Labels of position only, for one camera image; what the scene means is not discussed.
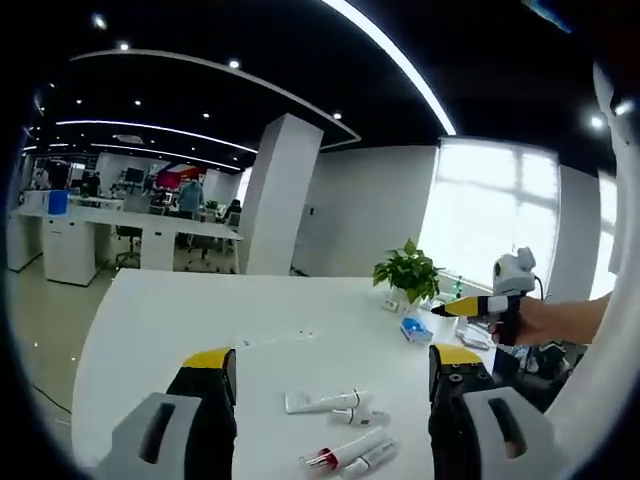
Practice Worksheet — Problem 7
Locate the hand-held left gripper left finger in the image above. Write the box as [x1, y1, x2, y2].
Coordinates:
[96, 346, 239, 480]

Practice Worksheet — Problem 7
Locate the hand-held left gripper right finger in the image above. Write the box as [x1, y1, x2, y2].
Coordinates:
[427, 343, 557, 480]

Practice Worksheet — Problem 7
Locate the small white skincare tube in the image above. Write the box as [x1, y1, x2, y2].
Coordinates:
[329, 406, 392, 429]

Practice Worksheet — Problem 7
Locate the white skincare tube grey label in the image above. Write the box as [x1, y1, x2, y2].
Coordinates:
[338, 438, 404, 477]

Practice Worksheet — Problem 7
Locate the white skincare tube red band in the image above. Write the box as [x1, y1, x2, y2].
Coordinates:
[298, 426, 397, 470]

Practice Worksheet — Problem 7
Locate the long white skincare tube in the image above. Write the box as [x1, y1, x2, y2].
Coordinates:
[284, 388, 374, 416]

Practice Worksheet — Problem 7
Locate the person's right hand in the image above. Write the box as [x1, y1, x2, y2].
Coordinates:
[487, 296, 551, 347]

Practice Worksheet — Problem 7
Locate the stack of white papers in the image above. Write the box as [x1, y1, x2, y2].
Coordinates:
[455, 317, 494, 348]

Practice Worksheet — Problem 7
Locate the blue and white box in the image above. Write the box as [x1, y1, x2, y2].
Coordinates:
[399, 315, 433, 345]

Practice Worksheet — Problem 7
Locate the green potted plant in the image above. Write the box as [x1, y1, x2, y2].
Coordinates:
[372, 238, 447, 307]

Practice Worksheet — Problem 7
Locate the dark bag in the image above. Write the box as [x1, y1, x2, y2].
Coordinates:
[493, 340, 587, 412]

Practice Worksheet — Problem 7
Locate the person's white clothing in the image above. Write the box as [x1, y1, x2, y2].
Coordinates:
[542, 54, 640, 480]

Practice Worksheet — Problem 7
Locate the black office chair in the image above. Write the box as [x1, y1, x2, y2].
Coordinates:
[114, 224, 143, 268]

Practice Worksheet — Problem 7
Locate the white office desk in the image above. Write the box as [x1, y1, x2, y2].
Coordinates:
[6, 195, 244, 288]

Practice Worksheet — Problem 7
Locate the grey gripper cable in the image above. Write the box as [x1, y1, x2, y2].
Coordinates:
[530, 273, 552, 302]

